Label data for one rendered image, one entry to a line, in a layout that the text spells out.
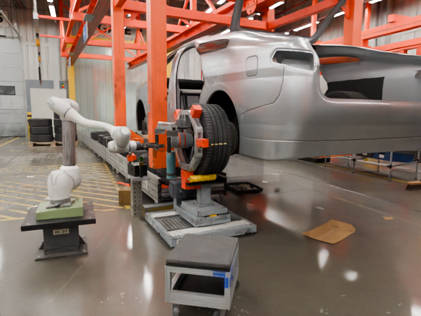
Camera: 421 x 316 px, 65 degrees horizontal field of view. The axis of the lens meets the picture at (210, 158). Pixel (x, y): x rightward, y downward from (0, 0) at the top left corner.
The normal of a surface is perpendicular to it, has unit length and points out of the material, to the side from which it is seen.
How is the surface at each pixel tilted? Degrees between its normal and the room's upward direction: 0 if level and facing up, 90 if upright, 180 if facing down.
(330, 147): 106
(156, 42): 90
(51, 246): 90
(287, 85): 89
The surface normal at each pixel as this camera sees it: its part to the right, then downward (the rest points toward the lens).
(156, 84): 0.44, 0.13
